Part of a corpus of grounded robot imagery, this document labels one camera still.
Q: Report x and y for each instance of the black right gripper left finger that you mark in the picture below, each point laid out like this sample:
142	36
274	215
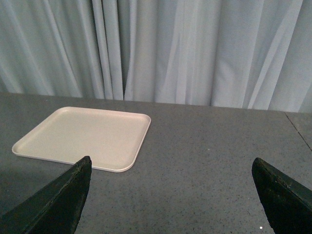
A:
56	208

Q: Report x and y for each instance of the beige rectangular tray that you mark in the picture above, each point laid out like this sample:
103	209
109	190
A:
112	139

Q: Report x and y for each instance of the pale grey curtain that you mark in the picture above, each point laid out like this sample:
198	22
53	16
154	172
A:
251	54

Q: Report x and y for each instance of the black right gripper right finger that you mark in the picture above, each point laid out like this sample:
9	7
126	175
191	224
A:
286	202

